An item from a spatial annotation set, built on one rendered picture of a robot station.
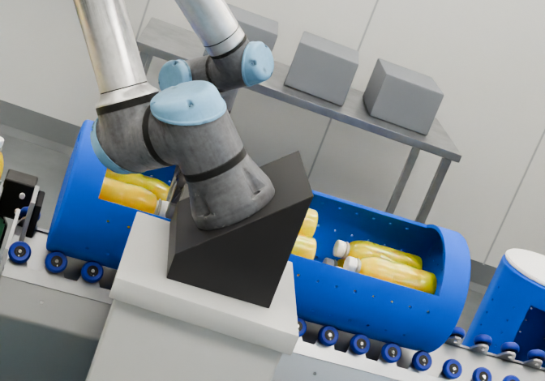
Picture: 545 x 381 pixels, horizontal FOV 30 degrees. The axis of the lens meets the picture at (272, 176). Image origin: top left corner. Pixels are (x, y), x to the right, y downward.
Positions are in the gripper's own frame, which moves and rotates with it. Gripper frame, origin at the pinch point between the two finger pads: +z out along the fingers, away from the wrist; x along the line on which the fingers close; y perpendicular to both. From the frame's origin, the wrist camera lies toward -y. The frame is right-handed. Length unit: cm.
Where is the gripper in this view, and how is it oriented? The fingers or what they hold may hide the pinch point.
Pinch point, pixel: (166, 212)
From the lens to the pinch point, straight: 210.3
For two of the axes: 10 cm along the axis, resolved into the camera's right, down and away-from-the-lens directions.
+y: 9.4, 2.7, 2.2
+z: -3.3, 9.0, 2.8
